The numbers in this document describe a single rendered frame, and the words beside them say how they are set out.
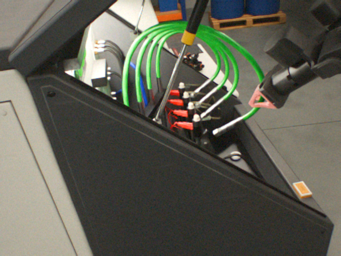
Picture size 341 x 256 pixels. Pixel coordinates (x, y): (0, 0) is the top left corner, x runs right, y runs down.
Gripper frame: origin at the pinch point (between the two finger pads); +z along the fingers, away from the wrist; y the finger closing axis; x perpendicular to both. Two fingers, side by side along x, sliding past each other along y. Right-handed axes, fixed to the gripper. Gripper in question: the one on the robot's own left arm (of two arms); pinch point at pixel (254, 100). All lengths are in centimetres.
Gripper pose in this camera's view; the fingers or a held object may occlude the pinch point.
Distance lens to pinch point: 84.9
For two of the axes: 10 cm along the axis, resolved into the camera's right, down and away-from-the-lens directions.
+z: -4.3, 3.4, 8.4
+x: 7.3, 6.8, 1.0
